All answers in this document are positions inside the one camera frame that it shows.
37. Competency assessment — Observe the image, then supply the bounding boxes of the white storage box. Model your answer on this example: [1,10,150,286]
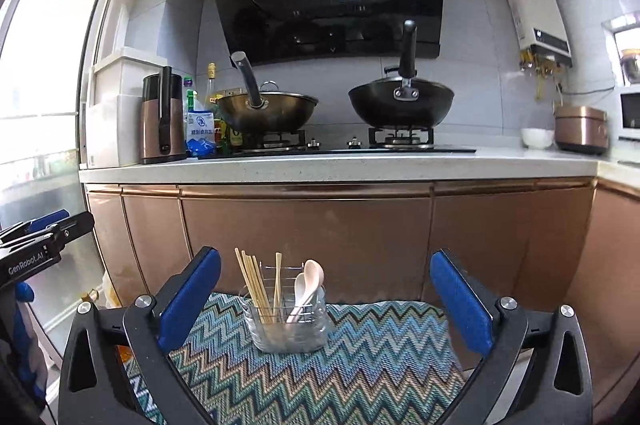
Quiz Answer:
[81,46,167,170]

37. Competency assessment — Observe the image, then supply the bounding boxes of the copper electric kettle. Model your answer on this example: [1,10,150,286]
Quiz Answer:
[141,66,189,165]

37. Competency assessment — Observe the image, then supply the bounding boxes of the black wok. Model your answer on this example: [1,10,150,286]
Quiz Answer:
[348,20,456,130]

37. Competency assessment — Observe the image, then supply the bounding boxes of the white microwave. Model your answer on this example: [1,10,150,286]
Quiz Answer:
[618,87,640,142]

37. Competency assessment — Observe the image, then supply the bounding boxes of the copper rice cooker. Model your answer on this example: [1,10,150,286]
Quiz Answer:
[553,105,610,156]

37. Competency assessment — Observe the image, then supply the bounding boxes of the copper base cabinets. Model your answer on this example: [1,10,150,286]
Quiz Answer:
[83,177,640,408]

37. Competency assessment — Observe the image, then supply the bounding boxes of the gold cap oil bottle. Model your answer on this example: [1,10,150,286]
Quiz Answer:
[205,63,221,113]

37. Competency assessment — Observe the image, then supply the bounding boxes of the blue white salt bag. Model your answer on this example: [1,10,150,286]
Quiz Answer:
[185,108,217,158]

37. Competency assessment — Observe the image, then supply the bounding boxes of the black gas stove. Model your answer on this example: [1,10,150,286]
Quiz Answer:
[197,127,479,161]

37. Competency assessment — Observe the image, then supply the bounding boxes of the white water heater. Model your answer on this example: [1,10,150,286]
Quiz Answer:
[502,0,574,68]

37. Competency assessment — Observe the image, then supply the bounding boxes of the zigzag woven mat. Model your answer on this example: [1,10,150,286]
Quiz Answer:
[120,289,467,425]

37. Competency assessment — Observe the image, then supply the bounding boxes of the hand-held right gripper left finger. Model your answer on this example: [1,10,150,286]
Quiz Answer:
[59,246,222,425]

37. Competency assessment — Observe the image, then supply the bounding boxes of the person's left hand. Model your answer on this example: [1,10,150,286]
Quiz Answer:
[14,282,47,402]

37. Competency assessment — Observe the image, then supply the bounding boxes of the brown glass jug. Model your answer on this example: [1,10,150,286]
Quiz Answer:
[83,274,124,312]

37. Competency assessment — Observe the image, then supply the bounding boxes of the white bowl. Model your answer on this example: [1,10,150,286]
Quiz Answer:
[520,127,556,151]

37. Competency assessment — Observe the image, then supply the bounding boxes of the glass sliding door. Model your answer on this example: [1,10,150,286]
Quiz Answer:
[0,0,127,356]

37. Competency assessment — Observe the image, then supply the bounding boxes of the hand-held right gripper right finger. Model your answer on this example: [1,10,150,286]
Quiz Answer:
[429,248,601,425]

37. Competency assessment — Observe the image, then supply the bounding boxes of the steel wok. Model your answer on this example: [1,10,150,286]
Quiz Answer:
[215,51,320,134]

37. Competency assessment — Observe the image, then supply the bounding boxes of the white ceramic spoon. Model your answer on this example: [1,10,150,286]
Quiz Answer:
[287,259,326,325]
[286,272,308,325]

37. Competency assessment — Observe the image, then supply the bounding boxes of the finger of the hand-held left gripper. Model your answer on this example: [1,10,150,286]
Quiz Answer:
[0,211,96,291]
[0,209,70,244]

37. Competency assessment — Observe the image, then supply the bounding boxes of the wire utensil holder clear cups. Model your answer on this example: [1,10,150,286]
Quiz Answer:
[238,252,330,354]

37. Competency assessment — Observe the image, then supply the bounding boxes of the bundle of wooden chopsticks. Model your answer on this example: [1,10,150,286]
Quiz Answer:
[234,247,275,325]

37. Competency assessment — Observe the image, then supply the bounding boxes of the yellow label seasoning bottle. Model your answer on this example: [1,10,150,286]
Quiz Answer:
[214,91,245,154]

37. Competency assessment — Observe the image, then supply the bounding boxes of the yellow gas pipe fittings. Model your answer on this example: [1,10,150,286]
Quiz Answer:
[519,52,565,102]

